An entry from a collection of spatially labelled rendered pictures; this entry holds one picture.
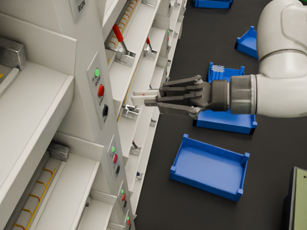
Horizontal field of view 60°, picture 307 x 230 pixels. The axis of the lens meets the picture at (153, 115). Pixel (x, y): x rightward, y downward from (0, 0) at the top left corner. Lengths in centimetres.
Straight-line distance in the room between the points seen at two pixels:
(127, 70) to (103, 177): 24
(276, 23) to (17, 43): 54
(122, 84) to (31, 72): 28
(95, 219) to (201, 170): 72
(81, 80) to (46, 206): 19
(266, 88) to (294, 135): 92
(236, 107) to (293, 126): 95
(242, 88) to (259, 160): 78
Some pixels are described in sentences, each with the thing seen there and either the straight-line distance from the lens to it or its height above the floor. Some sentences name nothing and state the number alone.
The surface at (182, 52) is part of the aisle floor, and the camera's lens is 182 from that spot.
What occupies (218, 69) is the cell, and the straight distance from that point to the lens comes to 158.
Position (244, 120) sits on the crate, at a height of 0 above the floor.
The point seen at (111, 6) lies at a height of 88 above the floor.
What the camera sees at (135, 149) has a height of 35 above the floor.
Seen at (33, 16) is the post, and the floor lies 95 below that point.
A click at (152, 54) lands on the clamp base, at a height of 53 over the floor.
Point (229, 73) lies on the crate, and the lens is 167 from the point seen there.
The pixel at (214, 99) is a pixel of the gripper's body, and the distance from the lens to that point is 61.
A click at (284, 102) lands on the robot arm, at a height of 68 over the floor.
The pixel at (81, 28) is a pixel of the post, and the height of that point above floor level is 92.
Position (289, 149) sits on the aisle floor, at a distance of 144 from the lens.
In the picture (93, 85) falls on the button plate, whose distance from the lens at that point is 36.
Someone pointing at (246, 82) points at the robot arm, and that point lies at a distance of 61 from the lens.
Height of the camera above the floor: 108
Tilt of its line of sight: 50 degrees down
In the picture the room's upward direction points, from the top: straight up
